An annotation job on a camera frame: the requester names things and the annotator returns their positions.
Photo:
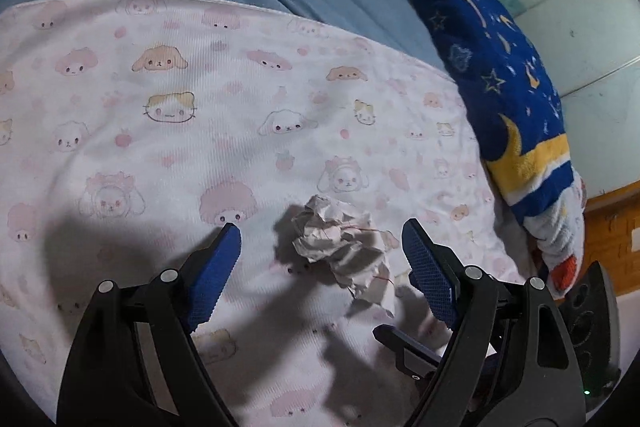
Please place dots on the white paper ball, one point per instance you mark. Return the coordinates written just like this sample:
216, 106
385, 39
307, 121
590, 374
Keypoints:
335, 247

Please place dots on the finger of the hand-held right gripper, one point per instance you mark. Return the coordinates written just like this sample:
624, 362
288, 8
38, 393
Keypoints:
410, 352

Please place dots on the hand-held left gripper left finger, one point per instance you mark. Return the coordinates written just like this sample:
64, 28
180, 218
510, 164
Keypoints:
215, 277

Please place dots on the blue star moon blanket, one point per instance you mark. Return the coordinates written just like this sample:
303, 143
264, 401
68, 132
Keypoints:
480, 32

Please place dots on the orange wooden board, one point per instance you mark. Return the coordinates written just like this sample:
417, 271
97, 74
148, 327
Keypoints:
615, 232

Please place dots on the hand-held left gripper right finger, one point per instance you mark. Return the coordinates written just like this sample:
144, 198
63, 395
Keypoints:
430, 277

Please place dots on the white pink printed blanket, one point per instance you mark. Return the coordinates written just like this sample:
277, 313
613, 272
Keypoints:
150, 157

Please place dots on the frosted glass sliding door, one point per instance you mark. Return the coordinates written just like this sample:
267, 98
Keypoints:
575, 37

